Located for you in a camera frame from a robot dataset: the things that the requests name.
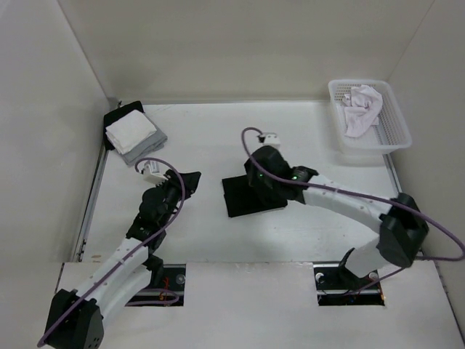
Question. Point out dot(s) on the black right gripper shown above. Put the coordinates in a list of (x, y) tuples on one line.
[(253, 180)]

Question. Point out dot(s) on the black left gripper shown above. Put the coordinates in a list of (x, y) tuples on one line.
[(173, 182)]

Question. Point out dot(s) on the black tank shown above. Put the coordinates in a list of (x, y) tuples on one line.
[(241, 199), (115, 115)]

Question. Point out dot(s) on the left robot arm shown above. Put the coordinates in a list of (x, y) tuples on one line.
[(77, 318)]

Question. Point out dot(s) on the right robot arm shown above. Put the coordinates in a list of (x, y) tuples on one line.
[(397, 222)]

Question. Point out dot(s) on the folded grey tank top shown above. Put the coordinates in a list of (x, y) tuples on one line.
[(153, 143)]

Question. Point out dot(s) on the folded white tank top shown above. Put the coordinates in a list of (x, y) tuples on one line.
[(129, 131)]

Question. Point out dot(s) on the folded black tank top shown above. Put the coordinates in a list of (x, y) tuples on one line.
[(115, 115)]

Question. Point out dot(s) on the crumpled white tank top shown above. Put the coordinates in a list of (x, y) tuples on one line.
[(362, 106)]

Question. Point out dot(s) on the white perforated plastic basket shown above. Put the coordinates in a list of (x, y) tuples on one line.
[(389, 135)]

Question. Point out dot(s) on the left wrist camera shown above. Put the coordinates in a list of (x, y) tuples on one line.
[(151, 173)]

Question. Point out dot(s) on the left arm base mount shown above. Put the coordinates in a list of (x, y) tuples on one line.
[(166, 290)]

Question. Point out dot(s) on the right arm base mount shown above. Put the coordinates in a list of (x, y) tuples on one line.
[(336, 286)]

